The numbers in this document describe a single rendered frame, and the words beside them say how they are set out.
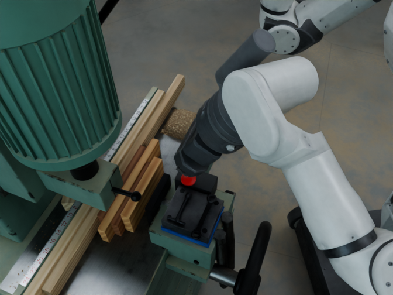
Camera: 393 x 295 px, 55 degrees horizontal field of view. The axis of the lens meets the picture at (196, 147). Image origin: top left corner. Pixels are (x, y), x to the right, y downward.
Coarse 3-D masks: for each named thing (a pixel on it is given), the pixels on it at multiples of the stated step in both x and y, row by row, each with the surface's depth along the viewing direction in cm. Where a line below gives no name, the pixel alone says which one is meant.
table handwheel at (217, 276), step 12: (264, 228) 78; (264, 240) 75; (252, 252) 73; (264, 252) 73; (216, 264) 84; (252, 264) 71; (216, 276) 82; (228, 276) 82; (240, 276) 81; (252, 276) 70; (240, 288) 69; (252, 288) 69
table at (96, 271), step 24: (168, 144) 94; (168, 168) 90; (144, 216) 83; (96, 240) 79; (120, 240) 79; (144, 240) 79; (96, 264) 76; (120, 264) 76; (144, 264) 76; (168, 264) 79; (192, 264) 79; (72, 288) 73; (96, 288) 73; (120, 288) 73; (144, 288) 73
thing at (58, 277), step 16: (176, 80) 102; (176, 96) 102; (160, 112) 95; (144, 128) 92; (144, 144) 91; (128, 160) 86; (96, 208) 79; (96, 224) 79; (80, 240) 75; (64, 256) 73; (80, 256) 76; (64, 272) 72; (48, 288) 69
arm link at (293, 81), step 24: (240, 48) 48; (264, 48) 46; (216, 72) 53; (264, 72) 45; (288, 72) 46; (312, 72) 49; (216, 96) 52; (288, 96) 46; (312, 96) 50; (216, 120) 52
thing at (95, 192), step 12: (108, 168) 70; (48, 180) 71; (60, 180) 68; (72, 180) 68; (96, 180) 68; (108, 180) 68; (120, 180) 74; (60, 192) 73; (72, 192) 71; (84, 192) 68; (96, 192) 67; (108, 192) 70; (96, 204) 71; (108, 204) 72
